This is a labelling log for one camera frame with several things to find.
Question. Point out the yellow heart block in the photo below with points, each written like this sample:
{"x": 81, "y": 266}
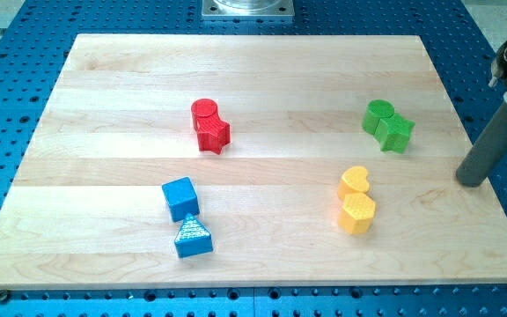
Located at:
{"x": 353, "y": 180}

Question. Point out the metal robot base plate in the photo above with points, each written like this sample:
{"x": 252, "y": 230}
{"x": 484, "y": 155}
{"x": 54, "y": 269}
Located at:
{"x": 247, "y": 9}

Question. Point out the light wooden board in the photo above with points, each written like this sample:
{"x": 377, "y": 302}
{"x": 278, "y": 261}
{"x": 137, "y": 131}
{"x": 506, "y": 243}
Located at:
{"x": 86, "y": 209}

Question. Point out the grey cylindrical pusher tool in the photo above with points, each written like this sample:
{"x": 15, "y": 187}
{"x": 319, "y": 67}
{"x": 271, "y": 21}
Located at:
{"x": 488, "y": 149}

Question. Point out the blue triangle block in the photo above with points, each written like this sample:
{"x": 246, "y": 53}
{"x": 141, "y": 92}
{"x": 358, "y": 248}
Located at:
{"x": 192, "y": 238}

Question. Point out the red cylinder block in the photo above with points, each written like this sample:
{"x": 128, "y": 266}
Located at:
{"x": 201, "y": 109}

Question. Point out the yellow hexagon block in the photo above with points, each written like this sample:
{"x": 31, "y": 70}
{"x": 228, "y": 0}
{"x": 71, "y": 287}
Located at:
{"x": 357, "y": 214}

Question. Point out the green star block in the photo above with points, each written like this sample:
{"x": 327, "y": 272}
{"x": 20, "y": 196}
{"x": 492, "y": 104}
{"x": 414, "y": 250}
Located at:
{"x": 393, "y": 133}

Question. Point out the blue cube block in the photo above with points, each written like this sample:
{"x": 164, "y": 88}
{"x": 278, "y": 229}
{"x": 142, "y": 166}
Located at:
{"x": 181, "y": 198}

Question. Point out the green cylinder block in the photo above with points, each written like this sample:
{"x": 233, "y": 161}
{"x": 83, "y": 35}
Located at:
{"x": 375, "y": 111}

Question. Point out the red star block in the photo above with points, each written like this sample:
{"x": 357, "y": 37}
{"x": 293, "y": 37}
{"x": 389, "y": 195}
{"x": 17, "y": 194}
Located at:
{"x": 213, "y": 134}

